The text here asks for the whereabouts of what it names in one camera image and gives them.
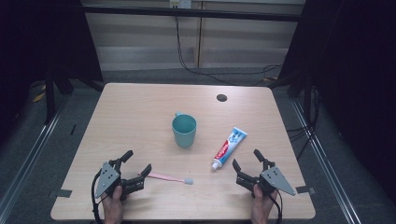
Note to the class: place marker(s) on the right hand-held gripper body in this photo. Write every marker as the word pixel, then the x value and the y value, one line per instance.
pixel 274 180

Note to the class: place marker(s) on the person's right hand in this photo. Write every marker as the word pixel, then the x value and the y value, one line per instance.
pixel 262 203

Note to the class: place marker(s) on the black horizontal beam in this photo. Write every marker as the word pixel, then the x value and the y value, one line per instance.
pixel 193 13

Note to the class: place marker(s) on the black curtain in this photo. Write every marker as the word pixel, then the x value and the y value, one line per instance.
pixel 37 40
pixel 351 77

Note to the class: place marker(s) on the yellow floor marker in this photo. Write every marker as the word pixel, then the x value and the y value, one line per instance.
pixel 39 97

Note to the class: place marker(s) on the black round table grommet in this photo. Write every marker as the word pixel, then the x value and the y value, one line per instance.
pixel 221 98

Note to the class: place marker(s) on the grey tape strip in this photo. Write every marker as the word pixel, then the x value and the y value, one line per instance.
pixel 305 189
pixel 60 193

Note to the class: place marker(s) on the metal floor rail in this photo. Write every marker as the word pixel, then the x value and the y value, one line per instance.
pixel 29 158
pixel 323 155

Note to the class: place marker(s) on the white blue toothpaste tube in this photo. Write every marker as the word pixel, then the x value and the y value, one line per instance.
pixel 229 147

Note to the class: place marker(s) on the white wall socket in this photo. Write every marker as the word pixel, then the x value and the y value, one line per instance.
pixel 180 3

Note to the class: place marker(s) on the black metal stand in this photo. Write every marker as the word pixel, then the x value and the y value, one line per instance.
pixel 49 96

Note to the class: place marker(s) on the pink toothbrush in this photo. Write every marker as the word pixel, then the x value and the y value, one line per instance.
pixel 168 178

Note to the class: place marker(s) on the person's left hand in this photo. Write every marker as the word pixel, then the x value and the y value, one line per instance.
pixel 112 203

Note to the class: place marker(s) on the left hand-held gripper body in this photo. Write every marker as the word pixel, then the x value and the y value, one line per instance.
pixel 107 179

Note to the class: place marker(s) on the teal plastic cup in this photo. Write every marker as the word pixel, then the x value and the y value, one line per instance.
pixel 184 138

